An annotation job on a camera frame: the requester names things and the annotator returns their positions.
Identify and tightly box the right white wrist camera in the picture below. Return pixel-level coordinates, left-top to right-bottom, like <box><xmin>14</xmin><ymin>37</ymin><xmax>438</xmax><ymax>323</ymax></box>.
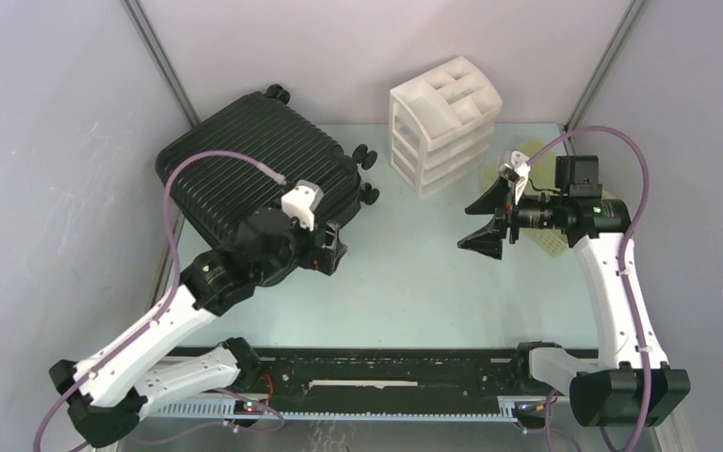
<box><xmin>498</xmin><ymin>151</ymin><xmax>531</xmax><ymax>204</ymax></box>

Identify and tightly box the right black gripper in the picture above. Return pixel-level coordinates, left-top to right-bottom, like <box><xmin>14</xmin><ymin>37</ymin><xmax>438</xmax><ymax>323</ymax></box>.
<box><xmin>458</xmin><ymin>173</ymin><xmax>567</xmax><ymax>259</ymax></box>

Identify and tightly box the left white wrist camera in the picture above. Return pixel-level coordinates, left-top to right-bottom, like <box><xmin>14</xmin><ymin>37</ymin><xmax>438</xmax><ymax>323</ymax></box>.
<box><xmin>281</xmin><ymin>180</ymin><xmax>324</xmax><ymax>232</ymax></box>

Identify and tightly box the black ribbed hard-shell suitcase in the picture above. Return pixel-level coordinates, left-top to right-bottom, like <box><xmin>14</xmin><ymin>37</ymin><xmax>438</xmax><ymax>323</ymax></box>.
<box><xmin>155</xmin><ymin>84</ymin><xmax>380</xmax><ymax>248</ymax></box>

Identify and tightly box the pale yellow perforated basket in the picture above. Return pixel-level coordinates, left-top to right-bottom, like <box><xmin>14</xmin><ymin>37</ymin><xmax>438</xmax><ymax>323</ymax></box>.
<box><xmin>477</xmin><ymin>138</ymin><xmax>568</xmax><ymax>258</ymax></box>

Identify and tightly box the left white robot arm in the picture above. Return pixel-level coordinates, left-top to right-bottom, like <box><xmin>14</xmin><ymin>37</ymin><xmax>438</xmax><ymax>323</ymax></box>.
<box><xmin>49</xmin><ymin>207</ymin><xmax>347</xmax><ymax>447</ymax></box>

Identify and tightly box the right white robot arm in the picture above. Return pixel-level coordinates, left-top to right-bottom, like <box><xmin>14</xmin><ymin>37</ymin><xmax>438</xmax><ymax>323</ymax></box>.
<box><xmin>458</xmin><ymin>151</ymin><xmax>691</xmax><ymax>428</ymax></box>

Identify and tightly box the white plastic drawer organizer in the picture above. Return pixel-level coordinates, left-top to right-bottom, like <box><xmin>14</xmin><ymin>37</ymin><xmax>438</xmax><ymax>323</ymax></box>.
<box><xmin>389</xmin><ymin>56</ymin><xmax>503</xmax><ymax>199</ymax></box>

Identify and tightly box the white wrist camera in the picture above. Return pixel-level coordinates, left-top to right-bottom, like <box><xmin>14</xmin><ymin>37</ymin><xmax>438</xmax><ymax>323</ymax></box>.
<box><xmin>498</xmin><ymin>151</ymin><xmax>531</xmax><ymax>204</ymax></box>
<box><xmin>281</xmin><ymin>180</ymin><xmax>324</xmax><ymax>232</ymax></box>

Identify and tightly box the grey slotted cable duct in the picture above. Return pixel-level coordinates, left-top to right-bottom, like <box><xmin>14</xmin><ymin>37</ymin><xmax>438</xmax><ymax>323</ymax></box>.
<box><xmin>149</xmin><ymin>397</ymin><xmax>517</xmax><ymax>422</ymax></box>

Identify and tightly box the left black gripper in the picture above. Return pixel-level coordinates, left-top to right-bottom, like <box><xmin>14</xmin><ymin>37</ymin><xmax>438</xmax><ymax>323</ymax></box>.
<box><xmin>255</xmin><ymin>210</ymin><xmax>346</xmax><ymax>285</ymax></box>

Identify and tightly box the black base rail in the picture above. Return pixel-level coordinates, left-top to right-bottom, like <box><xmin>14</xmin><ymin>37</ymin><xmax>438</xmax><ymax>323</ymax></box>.
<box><xmin>230</xmin><ymin>347</ymin><xmax>550</xmax><ymax>414</ymax></box>

